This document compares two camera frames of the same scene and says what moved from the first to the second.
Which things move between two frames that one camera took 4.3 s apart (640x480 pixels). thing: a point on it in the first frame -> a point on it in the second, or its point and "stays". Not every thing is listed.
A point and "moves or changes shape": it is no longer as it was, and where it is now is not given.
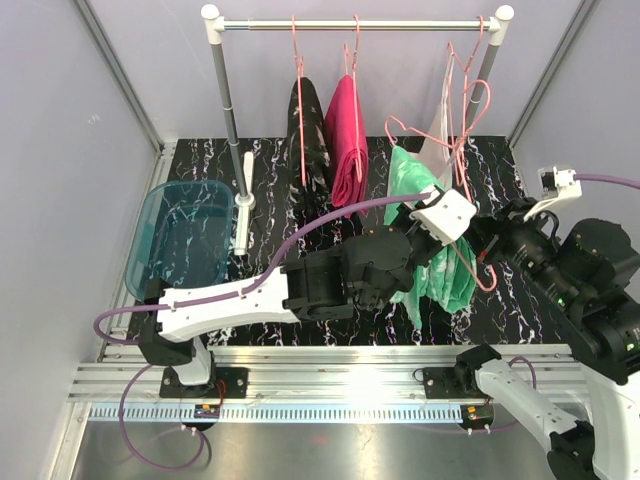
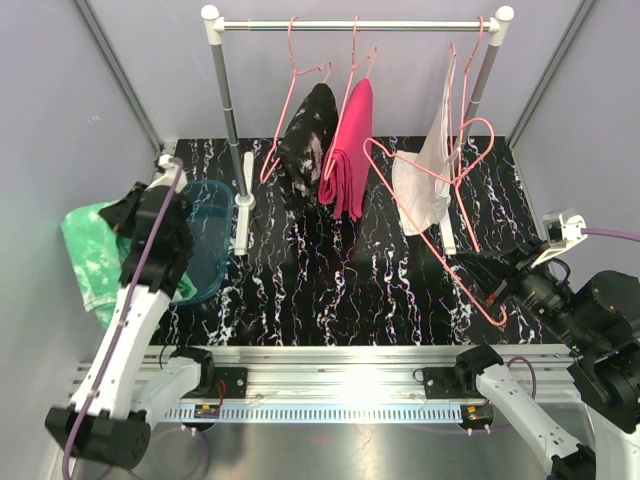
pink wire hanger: (482, 288) moves or changes shape
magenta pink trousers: (347, 145) moves or changes shape
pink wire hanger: (358, 162) moves or changes shape
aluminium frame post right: (578, 22) stays
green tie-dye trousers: (447, 278) -> (100, 258)
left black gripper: (433, 245) -> (121, 216)
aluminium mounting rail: (117, 385) stays
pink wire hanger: (300, 81) -> (287, 102)
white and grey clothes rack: (244, 163) stays
